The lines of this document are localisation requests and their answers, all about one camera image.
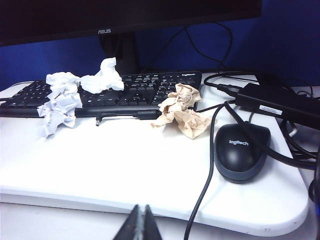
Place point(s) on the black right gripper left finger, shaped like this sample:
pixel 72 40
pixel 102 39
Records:
pixel 131 225

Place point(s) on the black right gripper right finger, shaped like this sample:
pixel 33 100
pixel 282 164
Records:
pixel 151 225

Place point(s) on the brown paper ball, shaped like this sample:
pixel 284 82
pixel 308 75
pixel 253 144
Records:
pixel 185 110

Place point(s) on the white paper ball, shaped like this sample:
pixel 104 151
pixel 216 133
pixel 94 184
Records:
pixel 63 83
pixel 58 115

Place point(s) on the elongated white paper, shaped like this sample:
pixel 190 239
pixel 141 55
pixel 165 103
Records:
pixel 105 80

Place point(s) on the white desk riser platform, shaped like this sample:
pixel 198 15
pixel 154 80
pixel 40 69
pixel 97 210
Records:
pixel 125 162

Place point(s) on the black Logitech mouse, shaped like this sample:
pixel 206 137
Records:
pixel 240 152

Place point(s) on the black Logitech keyboard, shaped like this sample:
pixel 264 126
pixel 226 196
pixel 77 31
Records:
pixel 140 95

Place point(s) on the black monitor stand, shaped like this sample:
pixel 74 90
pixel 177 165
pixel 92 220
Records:
pixel 125 52

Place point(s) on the black power adapter brick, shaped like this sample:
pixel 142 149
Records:
pixel 275 102

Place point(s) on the black ASUS monitor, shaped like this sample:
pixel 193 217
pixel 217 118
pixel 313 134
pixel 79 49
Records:
pixel 280 37
pixel 125 15

